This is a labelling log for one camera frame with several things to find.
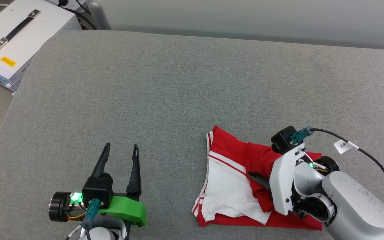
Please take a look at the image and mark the white cable tag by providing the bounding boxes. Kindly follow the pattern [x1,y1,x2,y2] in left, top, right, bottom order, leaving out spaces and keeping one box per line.
[333,139,359,155]

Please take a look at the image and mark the yellow warning sticker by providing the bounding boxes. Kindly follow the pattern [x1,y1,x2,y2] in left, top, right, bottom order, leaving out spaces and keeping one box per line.
[0,56,17,67]

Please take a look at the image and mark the black power cable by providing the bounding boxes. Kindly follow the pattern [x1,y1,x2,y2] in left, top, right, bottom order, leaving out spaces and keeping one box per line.
[57,0,96,31]

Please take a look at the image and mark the white equipment case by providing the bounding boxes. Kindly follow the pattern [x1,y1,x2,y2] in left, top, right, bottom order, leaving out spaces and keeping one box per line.
[0,0,83,92]

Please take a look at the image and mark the black case carry handle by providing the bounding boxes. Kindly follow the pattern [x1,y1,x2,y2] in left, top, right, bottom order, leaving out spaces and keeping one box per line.
[0,9,42,50]

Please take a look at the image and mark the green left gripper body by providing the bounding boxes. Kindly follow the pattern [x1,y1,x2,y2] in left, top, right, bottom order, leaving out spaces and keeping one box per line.
[99,192,147,228]

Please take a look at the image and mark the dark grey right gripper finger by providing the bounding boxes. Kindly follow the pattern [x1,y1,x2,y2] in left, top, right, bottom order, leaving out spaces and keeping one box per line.
[247,172,272,194]

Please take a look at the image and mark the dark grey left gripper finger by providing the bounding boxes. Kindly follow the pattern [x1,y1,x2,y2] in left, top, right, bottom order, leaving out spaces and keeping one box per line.
[126,144,142,196]
[91,142,111,178]

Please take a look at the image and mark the red white basketball jersey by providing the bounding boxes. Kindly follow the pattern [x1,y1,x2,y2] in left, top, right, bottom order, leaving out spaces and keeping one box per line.
[192,125,324,231]

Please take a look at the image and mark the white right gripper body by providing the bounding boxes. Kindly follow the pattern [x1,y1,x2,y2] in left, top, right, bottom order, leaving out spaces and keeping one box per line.
[269,143,308,217]

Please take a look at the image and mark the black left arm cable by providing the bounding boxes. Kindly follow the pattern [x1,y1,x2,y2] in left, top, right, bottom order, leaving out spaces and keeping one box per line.
[66,198,100,240]

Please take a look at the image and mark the grey metal post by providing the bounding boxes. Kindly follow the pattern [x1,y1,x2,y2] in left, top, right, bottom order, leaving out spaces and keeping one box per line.
[87,0,110,31]

